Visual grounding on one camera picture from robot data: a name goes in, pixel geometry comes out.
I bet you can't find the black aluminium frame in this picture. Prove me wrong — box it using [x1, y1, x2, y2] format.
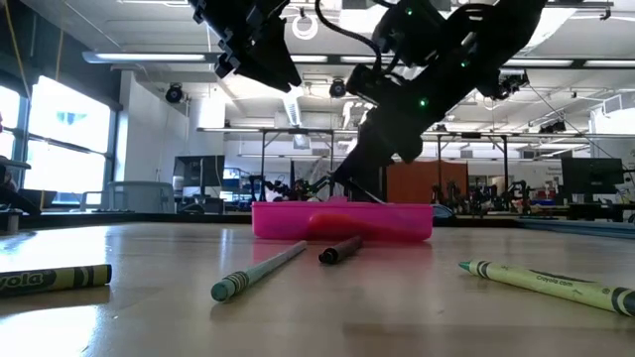
[0, 210, 635, 240]

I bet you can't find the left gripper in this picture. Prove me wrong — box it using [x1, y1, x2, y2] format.
[188, 0, 304, 93]

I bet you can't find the pink plastic supply box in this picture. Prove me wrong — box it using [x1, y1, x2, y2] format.
[251, 197, 435, 243]

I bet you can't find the black monitor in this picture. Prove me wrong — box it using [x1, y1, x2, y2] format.
[172, 155, 225, 199]
[561, 157, 625, 197]

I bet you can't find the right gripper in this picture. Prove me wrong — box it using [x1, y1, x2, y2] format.
[330, 63, 447, 203]

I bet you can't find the white cable ring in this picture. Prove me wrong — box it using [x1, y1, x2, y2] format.
[291, 12, 319, 42]

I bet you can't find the long ceiling light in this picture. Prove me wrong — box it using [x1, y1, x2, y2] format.
[81, 49, 219, 65]

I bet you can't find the large bright window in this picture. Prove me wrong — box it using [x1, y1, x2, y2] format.
[0, 73, 118, 205]

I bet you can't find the orange partition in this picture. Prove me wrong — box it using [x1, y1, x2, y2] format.
[386, 161, 469, 204]

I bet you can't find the teal pencil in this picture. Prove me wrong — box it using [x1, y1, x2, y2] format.
[210, 240, 309, 303]

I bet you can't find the black pen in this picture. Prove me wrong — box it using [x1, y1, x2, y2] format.
[317, 235, 364, 266]

